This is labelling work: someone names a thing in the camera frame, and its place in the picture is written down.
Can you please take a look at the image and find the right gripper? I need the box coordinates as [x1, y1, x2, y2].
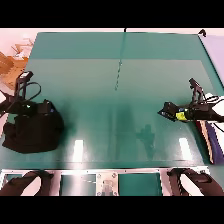
[157, 101, 188, 123]

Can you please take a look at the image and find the black cable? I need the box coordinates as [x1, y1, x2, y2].
[23, 81, 43, 103]

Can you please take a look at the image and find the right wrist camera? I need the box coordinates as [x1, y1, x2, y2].
[188, 77, 206, 105]

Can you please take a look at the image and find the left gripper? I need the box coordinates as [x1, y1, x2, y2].
[35, 99, 56, 116]

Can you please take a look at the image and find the silver frame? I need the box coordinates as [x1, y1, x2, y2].
[0, 167, 214, 197]

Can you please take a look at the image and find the dark blue garment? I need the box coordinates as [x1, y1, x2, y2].
[203, 119, 224, 165]

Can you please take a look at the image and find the black garment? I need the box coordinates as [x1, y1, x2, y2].
[1, 101, 65, 155]

